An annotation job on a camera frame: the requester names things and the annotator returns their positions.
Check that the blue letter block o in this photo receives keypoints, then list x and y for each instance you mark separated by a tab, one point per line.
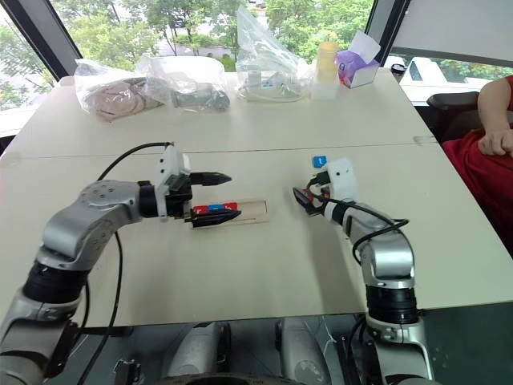
216	208

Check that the bystander's bare forearm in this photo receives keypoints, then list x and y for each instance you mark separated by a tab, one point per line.
497	104

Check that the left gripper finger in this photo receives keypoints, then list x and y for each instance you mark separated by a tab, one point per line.
216	219
210	177

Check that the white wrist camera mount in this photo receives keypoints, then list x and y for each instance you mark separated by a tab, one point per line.
173	162
342	178

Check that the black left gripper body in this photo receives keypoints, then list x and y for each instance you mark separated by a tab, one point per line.
178	198

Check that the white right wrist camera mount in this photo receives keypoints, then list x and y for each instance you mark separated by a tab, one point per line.
342	178

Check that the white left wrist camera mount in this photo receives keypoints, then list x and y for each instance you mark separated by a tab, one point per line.
173	162

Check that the white roller blind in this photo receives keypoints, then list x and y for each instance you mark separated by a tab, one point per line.
453	28

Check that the black office chair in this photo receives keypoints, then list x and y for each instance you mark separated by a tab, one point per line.
449	105

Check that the dark window frame pillar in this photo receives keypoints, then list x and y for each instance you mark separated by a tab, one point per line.
378	28
44	28

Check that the tall clear plastic bag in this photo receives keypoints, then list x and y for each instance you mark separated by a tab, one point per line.
266	68

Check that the yellow plastic bottle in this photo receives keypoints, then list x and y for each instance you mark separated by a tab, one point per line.
326	60

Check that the grey robot leg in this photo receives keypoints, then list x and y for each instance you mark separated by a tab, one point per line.
196	349
300	349

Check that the wooden letter tray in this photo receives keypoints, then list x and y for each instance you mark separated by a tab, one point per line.
254	210

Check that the person in red shirt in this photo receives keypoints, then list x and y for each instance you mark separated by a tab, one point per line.
473	176

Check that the red letter block b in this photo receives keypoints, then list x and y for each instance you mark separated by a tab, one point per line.
229	207

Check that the bystander's bare hand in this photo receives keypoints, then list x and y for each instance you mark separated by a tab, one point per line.
497	143

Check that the plastic bag with grey items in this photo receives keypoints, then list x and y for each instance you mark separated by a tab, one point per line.
192	86

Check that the purple tissue box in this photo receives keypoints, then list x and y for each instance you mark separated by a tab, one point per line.
358	68

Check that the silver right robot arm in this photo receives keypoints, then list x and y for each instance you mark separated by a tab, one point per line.
390	256

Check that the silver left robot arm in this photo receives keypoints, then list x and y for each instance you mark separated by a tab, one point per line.
80	224

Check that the red letter block r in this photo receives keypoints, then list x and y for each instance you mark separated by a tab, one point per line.
199	209

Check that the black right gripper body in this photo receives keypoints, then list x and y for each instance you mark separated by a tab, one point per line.
320	181

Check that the plastic bag with pink cloth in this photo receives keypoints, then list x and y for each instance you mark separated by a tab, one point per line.
116	96

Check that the blue letter block t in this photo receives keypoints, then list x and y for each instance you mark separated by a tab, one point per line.
320	161

